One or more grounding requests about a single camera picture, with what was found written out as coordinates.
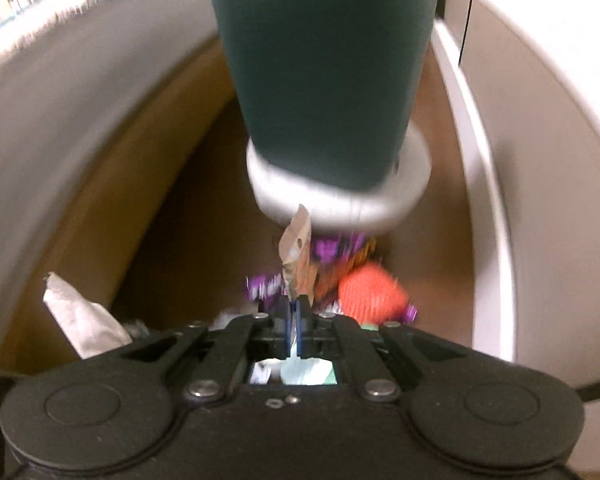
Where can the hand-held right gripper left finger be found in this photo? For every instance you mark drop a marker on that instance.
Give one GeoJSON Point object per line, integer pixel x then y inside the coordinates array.
{"type": "Point", "coordinates": [289, 325]}

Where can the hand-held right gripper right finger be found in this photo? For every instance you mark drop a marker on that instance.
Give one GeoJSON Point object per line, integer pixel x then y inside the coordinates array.
{"type": "Point", "coordinates": [304, 325]}

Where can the silver brown snack wrapper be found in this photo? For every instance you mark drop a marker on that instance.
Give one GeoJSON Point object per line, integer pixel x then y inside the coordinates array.
{"type": "Point", "coordinates": [296, 250]}

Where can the red foam fruit net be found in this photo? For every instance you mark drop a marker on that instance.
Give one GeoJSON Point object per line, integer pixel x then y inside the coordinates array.
{"type": "Point", "coordinates": [372, 292]}

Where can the purple black snack bag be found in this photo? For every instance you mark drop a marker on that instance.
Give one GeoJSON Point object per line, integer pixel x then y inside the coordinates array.
{"type": "Point", "coordinates": [330, 252]}

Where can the brown cardboard box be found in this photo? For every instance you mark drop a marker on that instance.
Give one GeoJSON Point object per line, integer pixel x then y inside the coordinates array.
{"type": "Point", "coordinates": [195, 170]}

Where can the dark green cup white lid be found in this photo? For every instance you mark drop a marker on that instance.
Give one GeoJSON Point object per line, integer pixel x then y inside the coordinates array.
{"type": "Point", "coordinates": [320, 70]}

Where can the pale teal packet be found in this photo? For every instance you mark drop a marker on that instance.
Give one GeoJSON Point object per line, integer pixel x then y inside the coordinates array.
{"type": "Point", "coordinates": [310, 372]}

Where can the white crumpled paper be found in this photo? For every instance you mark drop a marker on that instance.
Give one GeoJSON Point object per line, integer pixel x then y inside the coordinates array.
{"type": "Point", "coordinates": [82, 320]}

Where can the white cabinet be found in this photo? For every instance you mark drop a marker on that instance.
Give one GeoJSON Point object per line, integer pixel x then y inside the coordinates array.
{"type": "Point", "coordinates": [540, 160]}

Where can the grey fringed rug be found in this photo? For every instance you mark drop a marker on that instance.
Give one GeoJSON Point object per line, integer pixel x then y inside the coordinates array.
{"type": "Point", "coordinates": [80, 90]}

